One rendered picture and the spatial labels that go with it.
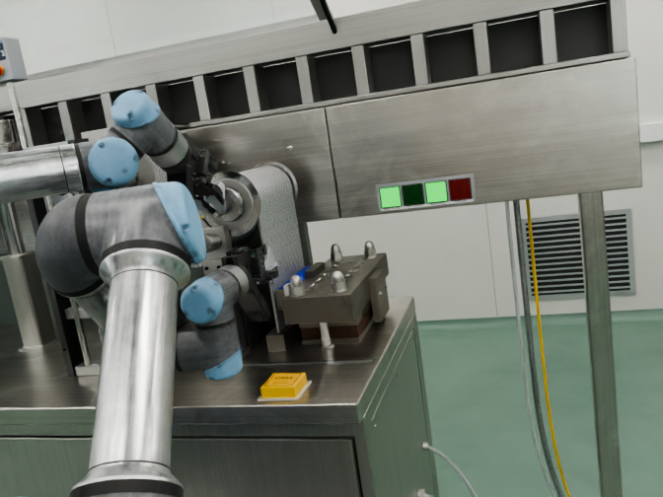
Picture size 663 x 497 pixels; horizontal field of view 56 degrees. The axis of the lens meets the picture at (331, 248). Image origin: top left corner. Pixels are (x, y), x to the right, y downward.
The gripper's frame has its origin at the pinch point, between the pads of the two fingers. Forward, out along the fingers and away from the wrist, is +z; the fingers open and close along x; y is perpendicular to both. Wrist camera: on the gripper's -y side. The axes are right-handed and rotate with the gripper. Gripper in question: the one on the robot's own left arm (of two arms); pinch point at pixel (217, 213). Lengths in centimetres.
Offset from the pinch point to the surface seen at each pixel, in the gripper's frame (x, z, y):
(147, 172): 18.4, -3.3, 11.6
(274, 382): -16.0, 4.2, -37.0
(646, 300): -129, 279, 86
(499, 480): -47, 152, -35
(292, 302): -14.0, 13.9, -16.4
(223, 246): 0.3, 5.2, -5.4
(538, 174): -69, 31, 20
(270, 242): -7.8, 12.4, -1.4
